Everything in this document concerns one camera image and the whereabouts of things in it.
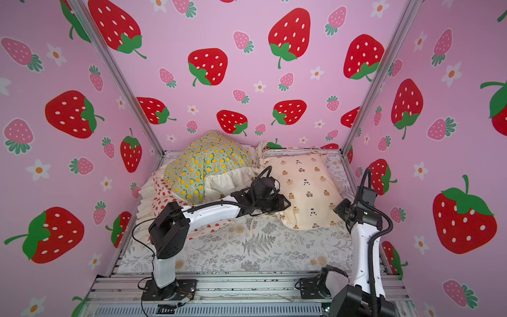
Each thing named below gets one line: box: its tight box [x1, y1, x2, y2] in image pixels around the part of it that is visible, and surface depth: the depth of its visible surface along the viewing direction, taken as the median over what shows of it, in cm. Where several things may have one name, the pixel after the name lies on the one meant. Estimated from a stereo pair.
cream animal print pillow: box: [259, 153, 345, 230], surface depth 90 cm
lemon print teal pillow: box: [164, 130, 255, 205], surface depth 88 cm
